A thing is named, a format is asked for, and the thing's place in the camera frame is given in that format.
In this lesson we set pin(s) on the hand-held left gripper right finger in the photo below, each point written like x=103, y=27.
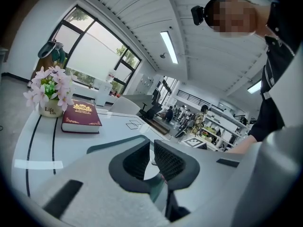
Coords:
x=232, y=188

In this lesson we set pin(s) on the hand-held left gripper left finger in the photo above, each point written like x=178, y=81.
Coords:
x=101, y=193

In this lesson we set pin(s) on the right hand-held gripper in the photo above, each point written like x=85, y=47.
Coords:
x=194, y=142

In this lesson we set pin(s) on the person's right forearm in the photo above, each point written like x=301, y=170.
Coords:
x=243, y=145

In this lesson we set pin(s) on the white shelf unit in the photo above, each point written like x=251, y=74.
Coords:
x=225, y=129

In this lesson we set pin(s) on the wooden platform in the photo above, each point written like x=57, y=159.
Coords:
x=161, y=125

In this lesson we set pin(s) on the black railing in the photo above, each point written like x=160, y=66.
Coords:
x=196, y=98

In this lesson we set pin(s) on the black office chair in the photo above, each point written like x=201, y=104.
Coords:
x=152, y=111

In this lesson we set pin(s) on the white table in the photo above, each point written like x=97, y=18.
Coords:
x=71, y=145

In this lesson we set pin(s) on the grey leaning board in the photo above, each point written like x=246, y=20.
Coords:
x=139, y=99

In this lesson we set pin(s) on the white lockers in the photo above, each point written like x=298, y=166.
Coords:
x=145, y=84

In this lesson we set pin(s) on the white chair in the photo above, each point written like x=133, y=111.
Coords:
x=125, y=105

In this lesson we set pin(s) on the dark red book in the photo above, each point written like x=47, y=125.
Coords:
x=80, y=116

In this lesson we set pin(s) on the ceiling light panel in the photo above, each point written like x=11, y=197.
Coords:
x=169, y=46
x=254, y=87

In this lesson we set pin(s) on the person's black clothing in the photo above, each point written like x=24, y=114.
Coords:
x=272, y=103

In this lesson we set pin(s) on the white water dispenser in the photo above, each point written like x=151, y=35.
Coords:
x=104, y=93

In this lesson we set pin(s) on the pink flowers in white pot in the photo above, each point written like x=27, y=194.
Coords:
x=50, y=89

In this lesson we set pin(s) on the person's head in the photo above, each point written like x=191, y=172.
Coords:
x=239, y=13

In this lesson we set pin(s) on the black head camera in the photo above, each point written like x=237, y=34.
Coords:
x=197, y=15

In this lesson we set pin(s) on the black window frame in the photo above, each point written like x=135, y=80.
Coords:
x=99, y=32

